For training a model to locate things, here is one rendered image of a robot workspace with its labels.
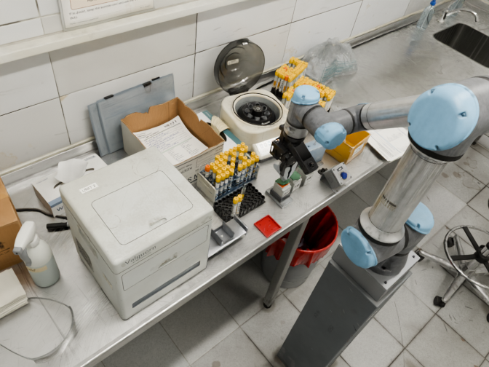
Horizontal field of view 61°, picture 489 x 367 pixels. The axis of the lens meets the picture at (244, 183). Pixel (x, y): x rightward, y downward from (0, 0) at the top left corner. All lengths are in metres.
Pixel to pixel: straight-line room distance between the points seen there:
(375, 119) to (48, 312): 1.01
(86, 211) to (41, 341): 0.38
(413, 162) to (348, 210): 1.83
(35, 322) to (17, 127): 0.58
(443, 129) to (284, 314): 1.58
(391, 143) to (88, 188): 1.26
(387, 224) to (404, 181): 0.14
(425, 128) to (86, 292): 0.96
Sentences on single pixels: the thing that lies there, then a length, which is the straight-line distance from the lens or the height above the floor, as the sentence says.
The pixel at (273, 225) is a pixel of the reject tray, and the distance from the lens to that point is 1.41.
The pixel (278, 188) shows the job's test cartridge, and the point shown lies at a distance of 1.44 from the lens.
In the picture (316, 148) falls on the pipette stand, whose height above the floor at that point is 0.97.
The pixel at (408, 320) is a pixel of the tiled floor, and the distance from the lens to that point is 2.48.
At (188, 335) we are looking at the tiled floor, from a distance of 2.14.
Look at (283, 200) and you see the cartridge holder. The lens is 1.47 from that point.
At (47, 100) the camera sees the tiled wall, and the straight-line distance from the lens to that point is 1.43.
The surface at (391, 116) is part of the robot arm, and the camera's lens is 1.13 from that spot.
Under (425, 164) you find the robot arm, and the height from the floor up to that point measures 1.44.
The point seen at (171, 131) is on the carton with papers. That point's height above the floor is 0.94.
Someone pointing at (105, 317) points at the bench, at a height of 0.87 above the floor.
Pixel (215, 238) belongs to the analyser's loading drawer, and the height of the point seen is 0.92.
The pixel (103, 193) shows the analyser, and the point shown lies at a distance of 1.08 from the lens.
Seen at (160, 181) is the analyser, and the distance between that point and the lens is 1.09.
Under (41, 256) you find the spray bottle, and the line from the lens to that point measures 1.19.
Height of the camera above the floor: 1.99
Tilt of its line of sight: 48 degrees down
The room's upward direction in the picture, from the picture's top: 12 degrees clockwise
